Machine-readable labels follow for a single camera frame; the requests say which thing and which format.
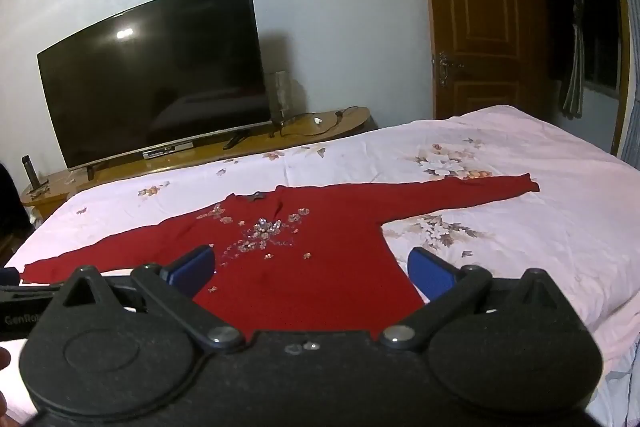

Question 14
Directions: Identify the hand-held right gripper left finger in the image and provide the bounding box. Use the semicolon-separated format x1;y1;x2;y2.
47;245;246;354

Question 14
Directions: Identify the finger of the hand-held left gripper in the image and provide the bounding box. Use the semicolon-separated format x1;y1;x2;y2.
0;284;68;304

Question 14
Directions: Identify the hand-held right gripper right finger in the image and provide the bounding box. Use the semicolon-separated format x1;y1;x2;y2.
379;247;577;353

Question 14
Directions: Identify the red beaded sweater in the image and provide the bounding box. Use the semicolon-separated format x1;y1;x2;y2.
20;173;541;341

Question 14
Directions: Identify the person's left hand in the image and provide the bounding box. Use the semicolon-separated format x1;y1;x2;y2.
0;346;12;414

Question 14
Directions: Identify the black chair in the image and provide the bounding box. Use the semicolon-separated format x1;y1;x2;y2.
0;162;28;235

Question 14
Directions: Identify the wooden television stand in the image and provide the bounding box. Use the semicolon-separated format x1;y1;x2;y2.
20;106;379;208

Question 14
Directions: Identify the silver set-top box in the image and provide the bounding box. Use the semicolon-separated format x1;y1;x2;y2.
142;142;195;160

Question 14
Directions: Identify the dark upright remote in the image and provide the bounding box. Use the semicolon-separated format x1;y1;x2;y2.
22;155;42;191

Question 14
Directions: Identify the pink floral bed cover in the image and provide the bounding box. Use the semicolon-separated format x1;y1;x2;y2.
0;104;640;427

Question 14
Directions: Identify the clear glass vase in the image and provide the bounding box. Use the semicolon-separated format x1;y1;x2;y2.
265;70;292;126

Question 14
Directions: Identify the black flat screen television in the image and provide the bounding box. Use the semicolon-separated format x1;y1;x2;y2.
37;0;274;170

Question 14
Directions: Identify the brown wooden door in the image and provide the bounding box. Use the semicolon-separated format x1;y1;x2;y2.
414;0;551;121

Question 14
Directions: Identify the light hanging curtain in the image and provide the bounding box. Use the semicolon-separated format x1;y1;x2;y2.
559;0;587;116

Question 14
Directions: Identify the striped grey cloth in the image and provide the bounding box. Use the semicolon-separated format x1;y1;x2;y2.
601;0;640;170

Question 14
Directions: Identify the black cable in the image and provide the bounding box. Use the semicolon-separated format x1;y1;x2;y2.
272;105;362;138

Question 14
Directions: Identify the metal door handle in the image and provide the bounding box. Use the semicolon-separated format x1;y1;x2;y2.
432;51;464;88

